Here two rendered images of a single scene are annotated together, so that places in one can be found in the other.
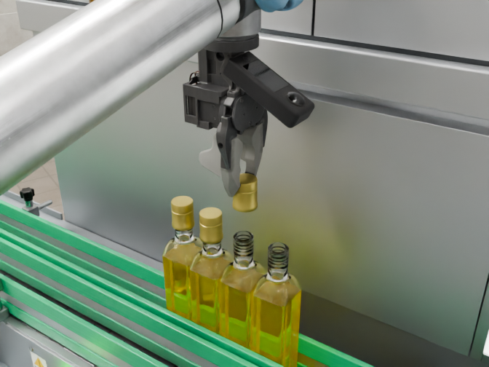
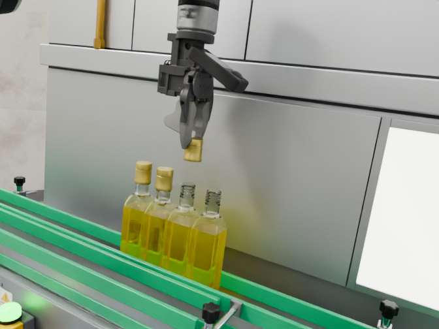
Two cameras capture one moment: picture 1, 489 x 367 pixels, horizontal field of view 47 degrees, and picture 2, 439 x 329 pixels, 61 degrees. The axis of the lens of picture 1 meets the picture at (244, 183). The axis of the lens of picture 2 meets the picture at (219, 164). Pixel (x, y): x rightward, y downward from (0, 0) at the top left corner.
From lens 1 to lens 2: 0.25 m
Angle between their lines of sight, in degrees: 17
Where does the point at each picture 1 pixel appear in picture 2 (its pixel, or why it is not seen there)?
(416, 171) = (311, 143)
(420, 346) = (309, 288)
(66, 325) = (37, 258)
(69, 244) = (46, 216)
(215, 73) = (182, 59)
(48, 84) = not seen: outside the picture
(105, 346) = (68, 271)
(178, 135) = (142, 136)
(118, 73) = not seen: outside the picture
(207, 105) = (175, 78)
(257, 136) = (205, 109)
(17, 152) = not seen: outside the picture
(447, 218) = (332, 176)
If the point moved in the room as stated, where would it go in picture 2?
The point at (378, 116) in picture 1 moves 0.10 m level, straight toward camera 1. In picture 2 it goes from (287, 106) to (289, 108)
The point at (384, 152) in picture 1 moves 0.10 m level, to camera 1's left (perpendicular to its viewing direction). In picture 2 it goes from (289, 132) to (241, 126)
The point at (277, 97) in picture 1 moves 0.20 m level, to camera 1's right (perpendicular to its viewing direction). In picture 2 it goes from (225, 70) to (334, 84)
